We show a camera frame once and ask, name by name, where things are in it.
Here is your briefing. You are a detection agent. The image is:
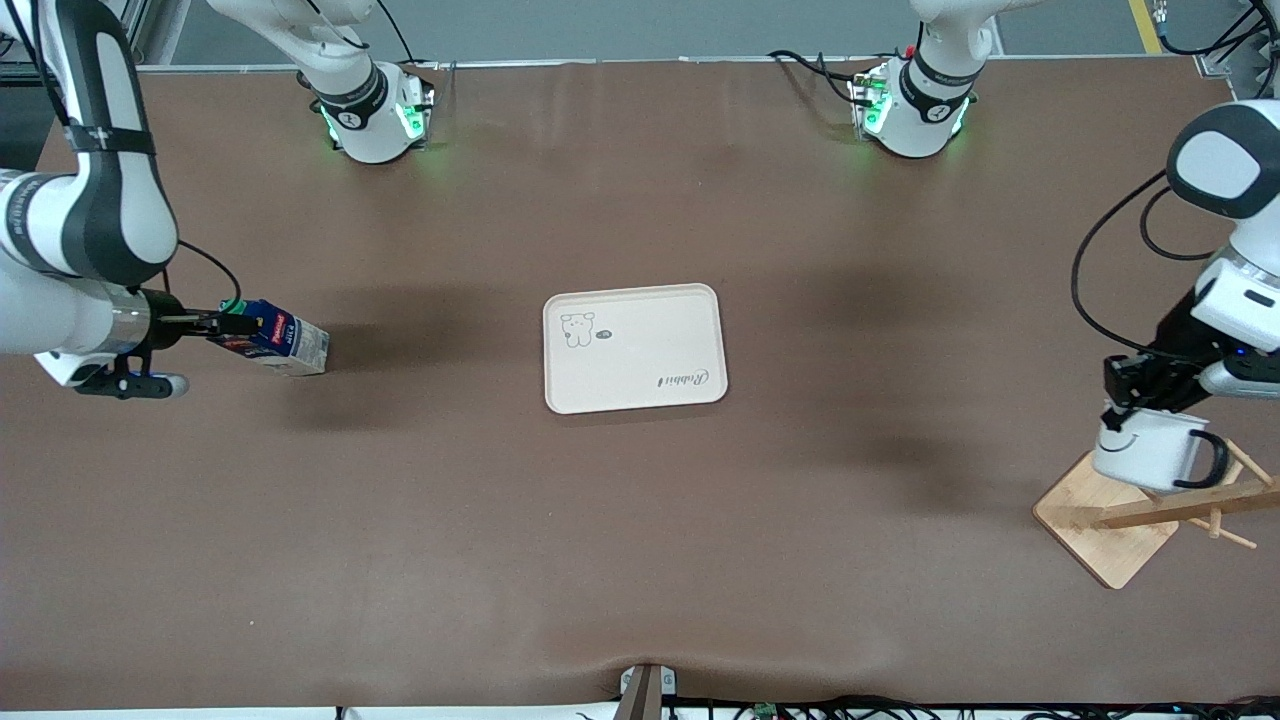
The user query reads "blue milk carton green cap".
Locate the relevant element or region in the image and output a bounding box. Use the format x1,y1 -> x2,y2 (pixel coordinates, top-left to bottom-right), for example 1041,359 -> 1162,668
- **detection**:
206,297 -> 331,378

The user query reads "white smiley cup black handle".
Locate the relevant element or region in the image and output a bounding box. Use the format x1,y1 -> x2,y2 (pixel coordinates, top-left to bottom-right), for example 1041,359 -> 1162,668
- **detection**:
1092,405 -> 1229,493

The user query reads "cream tray with bear print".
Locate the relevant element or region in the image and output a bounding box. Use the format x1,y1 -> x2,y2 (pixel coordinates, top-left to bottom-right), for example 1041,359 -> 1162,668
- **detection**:
542,283 -> 729,416

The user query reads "wooden mug tree stand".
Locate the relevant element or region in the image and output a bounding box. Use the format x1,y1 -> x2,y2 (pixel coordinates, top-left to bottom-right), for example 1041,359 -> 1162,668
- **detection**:
1032,438 -> 1280,591

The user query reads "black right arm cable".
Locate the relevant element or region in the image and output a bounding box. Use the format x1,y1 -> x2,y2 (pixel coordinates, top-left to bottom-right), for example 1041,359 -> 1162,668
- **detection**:
165,240 -> 244,313

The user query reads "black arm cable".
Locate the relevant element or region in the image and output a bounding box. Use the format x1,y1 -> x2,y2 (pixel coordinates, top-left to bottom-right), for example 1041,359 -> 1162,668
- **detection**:
165,240 -> 244,313
1072,170 -> 1229,366

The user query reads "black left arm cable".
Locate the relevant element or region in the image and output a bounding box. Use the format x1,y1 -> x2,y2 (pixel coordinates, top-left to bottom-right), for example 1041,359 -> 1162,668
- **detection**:
1072,170 -> 1229,366

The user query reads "aluminium frame profile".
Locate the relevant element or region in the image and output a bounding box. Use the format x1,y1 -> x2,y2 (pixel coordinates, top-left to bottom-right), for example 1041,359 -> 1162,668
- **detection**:
1150,0 -> 1280,81
0,0 -> 161,71

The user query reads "black base power cable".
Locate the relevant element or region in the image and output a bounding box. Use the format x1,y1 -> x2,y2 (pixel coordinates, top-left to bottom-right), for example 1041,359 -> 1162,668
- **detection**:
768,48 -> 863,106
375,0 -> 446,73

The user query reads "metal table clamp bracket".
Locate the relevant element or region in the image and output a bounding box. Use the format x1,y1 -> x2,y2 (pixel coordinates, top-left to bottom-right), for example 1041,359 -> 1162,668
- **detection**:
618,662 -> 679,720

